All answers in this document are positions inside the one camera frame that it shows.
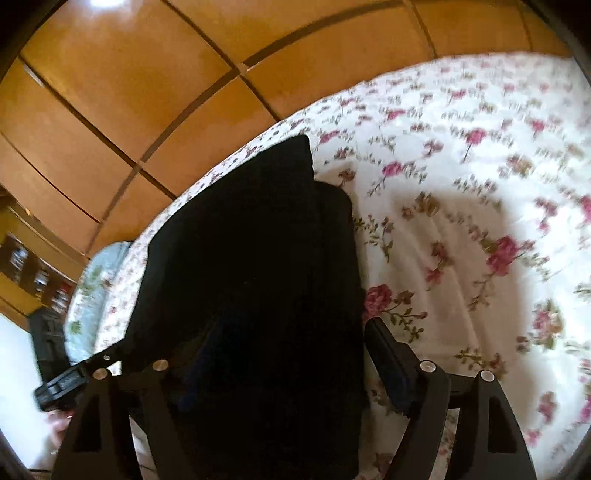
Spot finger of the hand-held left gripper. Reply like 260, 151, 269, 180
69, 342, 126, 376

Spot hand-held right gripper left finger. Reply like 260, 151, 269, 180
51, 360, 195, 480

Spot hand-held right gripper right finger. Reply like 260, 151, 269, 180
365, 318, 536, 480

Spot black pants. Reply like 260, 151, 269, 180
122, 135, 370, 480

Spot person's left hand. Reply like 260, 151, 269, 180
47, 412, 71, 455

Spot black boxy object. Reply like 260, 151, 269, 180
29, 307, 71, 384

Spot light blue floral pillow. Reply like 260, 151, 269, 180
65, 242, 134, 365

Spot wooden bookcase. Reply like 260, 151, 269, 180
0, 185, 88, 319

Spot white floral bed sheet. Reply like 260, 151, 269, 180
95, 53, 591, 480

